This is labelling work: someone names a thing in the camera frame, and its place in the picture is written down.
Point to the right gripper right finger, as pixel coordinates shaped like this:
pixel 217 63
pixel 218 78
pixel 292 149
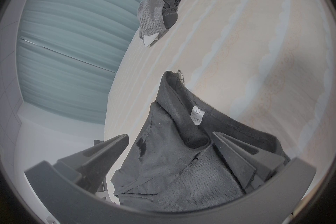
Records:
pixel 246 157

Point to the blue-green curtain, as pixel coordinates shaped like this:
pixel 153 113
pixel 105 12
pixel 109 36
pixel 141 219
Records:
pixel 84 7
pixel 65 86

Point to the black T-shirt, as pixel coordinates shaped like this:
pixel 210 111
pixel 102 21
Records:
pixel 170 165

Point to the black chest of drawers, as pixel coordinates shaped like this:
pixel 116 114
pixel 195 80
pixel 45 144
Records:
pixel 105 187

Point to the bed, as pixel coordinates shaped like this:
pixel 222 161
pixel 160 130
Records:
pixel 249 47

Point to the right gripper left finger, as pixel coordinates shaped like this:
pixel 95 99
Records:
pixel 105 154

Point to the pile of clothes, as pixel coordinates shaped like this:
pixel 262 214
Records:
pixel 154 13

